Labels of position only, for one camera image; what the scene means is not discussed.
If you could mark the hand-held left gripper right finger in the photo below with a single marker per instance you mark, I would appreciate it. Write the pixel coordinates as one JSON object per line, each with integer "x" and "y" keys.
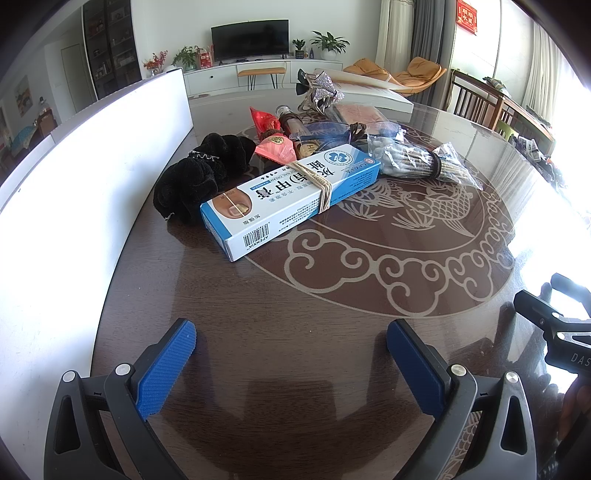
{"x": 415, "y": 364}

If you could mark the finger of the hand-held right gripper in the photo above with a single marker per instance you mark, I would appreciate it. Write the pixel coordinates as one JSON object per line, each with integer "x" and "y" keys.
{"x": 538, "y": 309}
{"x": 570, "y": 284}

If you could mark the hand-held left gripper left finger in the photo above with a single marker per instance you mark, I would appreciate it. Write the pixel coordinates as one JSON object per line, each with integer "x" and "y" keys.
{"x": 166, "y": 369}

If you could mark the black velvet cloth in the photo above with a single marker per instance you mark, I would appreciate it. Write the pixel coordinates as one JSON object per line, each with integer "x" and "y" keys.
{"x": 194, "y": 180}

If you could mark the bagged bundle of sticks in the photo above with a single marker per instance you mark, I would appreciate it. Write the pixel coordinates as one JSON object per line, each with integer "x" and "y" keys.
{"x": 415, "y": 161}

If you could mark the blue white ointment box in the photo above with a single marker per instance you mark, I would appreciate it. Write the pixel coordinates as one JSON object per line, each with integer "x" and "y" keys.
{"x": 277, "y": 207}

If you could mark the wooden side table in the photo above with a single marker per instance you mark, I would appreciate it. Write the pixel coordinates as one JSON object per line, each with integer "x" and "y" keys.
{"x": 526, "y": 120}

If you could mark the white panel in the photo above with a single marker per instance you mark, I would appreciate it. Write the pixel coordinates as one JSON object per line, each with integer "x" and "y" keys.
{"x": 69, "y": 194}

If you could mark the dark wooden chair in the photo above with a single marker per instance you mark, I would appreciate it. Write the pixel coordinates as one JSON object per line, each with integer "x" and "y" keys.
{"x": 475, "y": 99}

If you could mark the red plastic packet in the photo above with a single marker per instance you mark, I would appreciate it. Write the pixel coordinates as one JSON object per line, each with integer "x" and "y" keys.
{"x": 274, "y": 150}

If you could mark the clear blue plastic item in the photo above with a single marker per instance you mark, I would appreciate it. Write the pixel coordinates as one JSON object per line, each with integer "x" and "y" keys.
{"x": 323, "y": 131}

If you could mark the clear bag with dark box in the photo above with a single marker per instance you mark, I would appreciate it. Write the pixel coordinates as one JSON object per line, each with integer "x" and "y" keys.
{"x": 360, "y": 113}

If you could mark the orange lounge chair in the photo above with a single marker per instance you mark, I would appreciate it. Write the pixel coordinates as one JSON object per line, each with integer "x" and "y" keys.
{"x": 415, "y": 74}

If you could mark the gold brown tube bottle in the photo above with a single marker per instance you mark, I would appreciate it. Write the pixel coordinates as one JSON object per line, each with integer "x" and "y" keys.
{"x": 291, "y": 124}

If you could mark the silver glitter bow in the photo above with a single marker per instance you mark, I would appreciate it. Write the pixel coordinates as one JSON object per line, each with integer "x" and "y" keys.
{"x": 321, "y": 92}

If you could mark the grey curtain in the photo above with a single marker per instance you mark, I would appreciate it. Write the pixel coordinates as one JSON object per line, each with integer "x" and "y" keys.
{"x": 429, "y": 30}

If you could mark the white television console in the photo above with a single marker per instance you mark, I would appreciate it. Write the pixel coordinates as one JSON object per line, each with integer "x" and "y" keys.
{"x": 217, "y": 78}

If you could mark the red flowers in vase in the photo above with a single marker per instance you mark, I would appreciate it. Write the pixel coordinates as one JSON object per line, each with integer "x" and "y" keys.
{"x": 154, "y": 64}

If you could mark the white door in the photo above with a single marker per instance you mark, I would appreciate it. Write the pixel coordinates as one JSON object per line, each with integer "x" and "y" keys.
{"x": 71, "y": 78}

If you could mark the white curtain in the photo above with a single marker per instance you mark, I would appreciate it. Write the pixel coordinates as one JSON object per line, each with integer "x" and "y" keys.
{"x": 395, "y": 32}

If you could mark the bushy green potted plant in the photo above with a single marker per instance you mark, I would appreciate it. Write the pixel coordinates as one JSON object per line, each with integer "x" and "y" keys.
{"x": 185, "y": 57}

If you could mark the wooden bench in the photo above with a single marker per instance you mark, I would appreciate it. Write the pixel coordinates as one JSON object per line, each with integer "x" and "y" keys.
{"x": 261, "y": 71}

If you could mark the red gift box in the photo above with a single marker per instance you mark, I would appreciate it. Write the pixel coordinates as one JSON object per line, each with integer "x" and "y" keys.
{"x": 206, "y": 57}

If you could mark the glass display cabinet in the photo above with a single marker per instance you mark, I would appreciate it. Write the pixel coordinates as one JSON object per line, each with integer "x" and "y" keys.
{"x": 111, "y": 46}

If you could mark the large leafy potted plant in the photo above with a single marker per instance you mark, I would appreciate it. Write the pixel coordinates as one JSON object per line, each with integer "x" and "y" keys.
{"x": 328, "y": 44}

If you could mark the black television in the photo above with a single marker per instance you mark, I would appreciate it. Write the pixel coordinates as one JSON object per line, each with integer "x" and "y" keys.
{"x": 250, "y": 40}

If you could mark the small potted plant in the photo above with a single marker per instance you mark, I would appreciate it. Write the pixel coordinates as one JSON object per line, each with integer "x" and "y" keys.
{"x": 298, "y": 46}

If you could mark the red wall hanging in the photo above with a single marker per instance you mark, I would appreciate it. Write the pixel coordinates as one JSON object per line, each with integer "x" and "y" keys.
{"x": 466, "y": 16}

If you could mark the framed wall picture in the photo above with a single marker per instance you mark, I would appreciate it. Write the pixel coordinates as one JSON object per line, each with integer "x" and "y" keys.
{"x": 23, "y": 96}

